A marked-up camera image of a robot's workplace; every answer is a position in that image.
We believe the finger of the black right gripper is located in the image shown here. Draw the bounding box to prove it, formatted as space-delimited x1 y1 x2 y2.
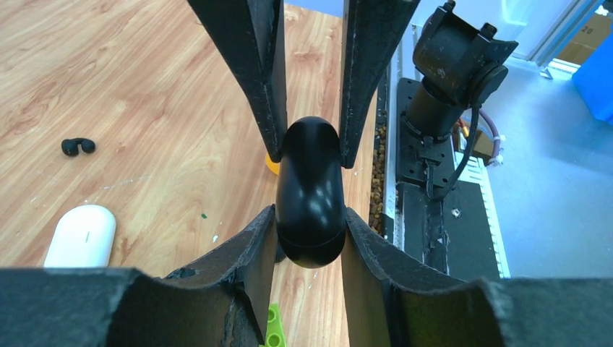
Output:
338 0 419 168
188 0 288 163

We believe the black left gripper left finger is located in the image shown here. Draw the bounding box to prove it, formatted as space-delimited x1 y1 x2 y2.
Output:
1 206 277 346

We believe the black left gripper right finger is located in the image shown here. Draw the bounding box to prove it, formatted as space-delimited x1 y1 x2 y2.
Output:
341 210 612 346

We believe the black earbud charging case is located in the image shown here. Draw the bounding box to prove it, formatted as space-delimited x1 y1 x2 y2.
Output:
275 116 347 269

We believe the white earbud charging case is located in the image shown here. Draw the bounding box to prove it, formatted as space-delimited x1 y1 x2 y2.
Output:
43 205 116 268

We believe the black earbud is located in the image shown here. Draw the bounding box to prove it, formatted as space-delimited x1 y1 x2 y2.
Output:
61 137 96 157

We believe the orange green toy brick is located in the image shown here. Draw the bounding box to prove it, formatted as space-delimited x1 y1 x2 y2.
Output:
260 303 286 347

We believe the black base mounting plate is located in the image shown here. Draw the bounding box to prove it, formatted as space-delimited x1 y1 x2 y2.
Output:
382 77 502 281

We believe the orange arch toy block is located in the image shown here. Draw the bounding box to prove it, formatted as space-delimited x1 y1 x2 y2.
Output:
265 154 280 176

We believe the cardboard box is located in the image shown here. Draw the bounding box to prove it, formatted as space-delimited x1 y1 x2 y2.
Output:
556 14 612 65

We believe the blue plastic bin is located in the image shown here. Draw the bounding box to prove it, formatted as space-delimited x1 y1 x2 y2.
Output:
572 34 612 124

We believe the white slotted cable duct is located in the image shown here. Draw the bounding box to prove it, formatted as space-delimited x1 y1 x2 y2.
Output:
449 156 510 280

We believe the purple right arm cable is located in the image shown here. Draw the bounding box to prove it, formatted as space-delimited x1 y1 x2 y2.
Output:
479 108 506 166

